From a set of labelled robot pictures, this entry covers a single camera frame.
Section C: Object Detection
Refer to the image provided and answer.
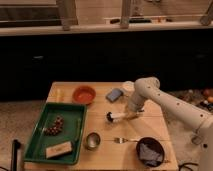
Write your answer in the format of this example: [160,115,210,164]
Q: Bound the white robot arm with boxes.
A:
[127,77,213,171]

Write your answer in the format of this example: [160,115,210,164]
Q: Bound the grey cloth in bowl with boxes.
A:
[139,144,163,167]

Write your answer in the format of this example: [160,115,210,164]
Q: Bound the black pole stand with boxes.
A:
[10,139,21,171]

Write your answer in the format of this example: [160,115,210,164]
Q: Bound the dark brown bowl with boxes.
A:
[136,137,165,167]

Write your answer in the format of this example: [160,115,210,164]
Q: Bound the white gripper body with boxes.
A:
[127,91,147,112]

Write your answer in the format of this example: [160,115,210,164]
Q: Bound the small metal cup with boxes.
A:
[85,132,101,150]

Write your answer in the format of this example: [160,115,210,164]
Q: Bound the wooden block in tray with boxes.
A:
[46,141,72,158]

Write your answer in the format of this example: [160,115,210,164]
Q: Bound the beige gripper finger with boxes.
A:
[125,109,138,120]

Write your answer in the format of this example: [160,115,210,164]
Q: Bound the silver fork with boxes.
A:
[113,137,139,144]

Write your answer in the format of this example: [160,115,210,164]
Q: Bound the blue grey sponge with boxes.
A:
[106,88,123,102]

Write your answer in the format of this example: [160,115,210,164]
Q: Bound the bunch of red grapes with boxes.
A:
[44,116,64,136]

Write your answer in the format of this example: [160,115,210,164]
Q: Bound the white round container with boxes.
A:
[122,81,134,94]

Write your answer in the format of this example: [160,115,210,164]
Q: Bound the red bowl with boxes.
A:
[72,86,96,105]

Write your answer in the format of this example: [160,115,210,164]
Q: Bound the green plastic tray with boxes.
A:
[24,102,87,165]

